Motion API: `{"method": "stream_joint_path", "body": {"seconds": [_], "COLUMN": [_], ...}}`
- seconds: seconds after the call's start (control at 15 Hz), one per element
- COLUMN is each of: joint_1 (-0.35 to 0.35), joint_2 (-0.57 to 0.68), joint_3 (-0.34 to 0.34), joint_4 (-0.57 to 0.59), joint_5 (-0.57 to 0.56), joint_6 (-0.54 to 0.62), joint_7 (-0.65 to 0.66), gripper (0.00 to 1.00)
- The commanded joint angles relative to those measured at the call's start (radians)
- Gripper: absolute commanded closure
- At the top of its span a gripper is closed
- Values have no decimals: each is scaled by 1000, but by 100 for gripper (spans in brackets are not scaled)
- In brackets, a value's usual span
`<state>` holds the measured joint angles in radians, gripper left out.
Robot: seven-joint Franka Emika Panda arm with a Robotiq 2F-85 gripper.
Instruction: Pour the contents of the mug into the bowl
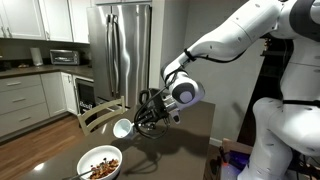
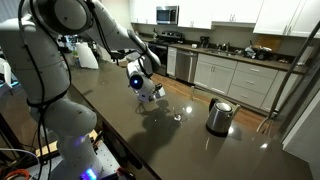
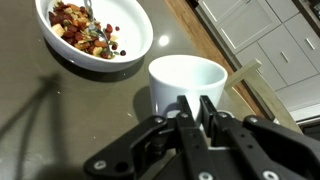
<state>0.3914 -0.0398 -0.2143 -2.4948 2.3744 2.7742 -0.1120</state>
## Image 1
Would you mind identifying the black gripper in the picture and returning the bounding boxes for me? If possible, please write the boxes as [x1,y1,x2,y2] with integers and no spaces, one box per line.
[132,96,172,132]

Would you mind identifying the white ceramic mug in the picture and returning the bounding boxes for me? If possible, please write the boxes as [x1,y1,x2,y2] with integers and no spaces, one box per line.
[112,118,137,140]

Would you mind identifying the white ceramic bowl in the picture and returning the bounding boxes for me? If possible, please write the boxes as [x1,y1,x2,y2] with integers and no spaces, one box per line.
[76,144,123,180]

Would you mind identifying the light wooden chair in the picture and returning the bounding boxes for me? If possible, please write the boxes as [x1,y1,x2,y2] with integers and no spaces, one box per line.
[77,96,126,136]

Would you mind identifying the red brown snack pieces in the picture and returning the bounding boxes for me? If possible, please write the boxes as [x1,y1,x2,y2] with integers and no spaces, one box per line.
[88,157,120,180]

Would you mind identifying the black wine cooler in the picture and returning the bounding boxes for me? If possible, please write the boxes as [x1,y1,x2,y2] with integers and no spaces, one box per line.
[73,75,98,116]

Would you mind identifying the metal spoon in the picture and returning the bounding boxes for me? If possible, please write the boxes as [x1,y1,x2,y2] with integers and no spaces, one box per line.
[61,168,98,180]

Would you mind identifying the stainless steel refrigerator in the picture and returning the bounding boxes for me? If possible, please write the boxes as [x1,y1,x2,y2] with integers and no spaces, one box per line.
[86,3,153,105]

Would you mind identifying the silver toaster oven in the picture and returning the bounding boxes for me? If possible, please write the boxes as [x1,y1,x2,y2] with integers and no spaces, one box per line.
[49,49,81,66]

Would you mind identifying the light wooden block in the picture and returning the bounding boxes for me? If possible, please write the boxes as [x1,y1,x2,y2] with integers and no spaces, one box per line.
[221,137,255,156]

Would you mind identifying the dark kitchen countertop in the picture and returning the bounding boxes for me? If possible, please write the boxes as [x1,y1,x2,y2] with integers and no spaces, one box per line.
[0,64,95,80]

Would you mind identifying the white base cabinets with drawers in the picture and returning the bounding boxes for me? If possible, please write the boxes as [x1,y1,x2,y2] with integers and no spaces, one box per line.
[0,71,79,138]

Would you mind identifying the white paper towel roll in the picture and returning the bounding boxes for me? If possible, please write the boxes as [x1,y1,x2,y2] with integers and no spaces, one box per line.
[30,47,45,67]

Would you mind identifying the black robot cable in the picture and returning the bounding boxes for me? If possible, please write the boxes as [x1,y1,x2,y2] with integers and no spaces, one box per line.
[133,48,248,140]

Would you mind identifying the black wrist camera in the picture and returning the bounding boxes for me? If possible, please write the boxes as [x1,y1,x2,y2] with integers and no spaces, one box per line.
[163,94,183,125]

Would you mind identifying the white wall cabinet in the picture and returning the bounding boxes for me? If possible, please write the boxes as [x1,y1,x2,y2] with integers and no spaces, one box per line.
[0,0,91,45]

